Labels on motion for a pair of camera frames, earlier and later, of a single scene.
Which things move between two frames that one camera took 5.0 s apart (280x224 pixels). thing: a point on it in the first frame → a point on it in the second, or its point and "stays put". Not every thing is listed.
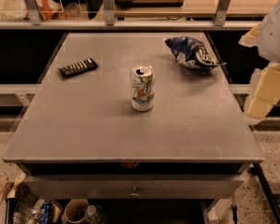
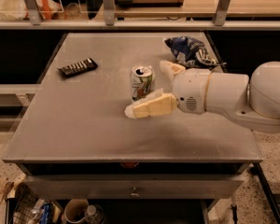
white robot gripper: [275, 36] → [190, 89]
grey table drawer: [133, 187] stays put
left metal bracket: [31, 3] stays put
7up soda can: [142, 77] stays put
